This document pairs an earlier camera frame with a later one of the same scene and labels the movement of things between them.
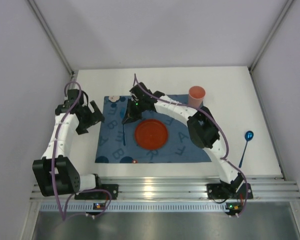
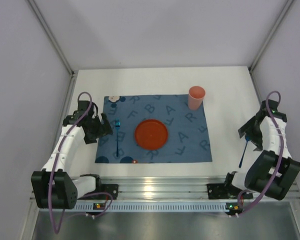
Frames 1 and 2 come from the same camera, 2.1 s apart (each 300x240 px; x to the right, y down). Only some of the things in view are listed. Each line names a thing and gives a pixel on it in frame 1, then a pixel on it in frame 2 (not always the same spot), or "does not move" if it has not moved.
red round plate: (151, 134) does not move
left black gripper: (89, 118) -> (100, 128)
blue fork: (124, 139) -> (117, 124)
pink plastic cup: (196, 95) does not move
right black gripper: (133, 113) -> (251, 131)
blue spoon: (248, 136) does not move
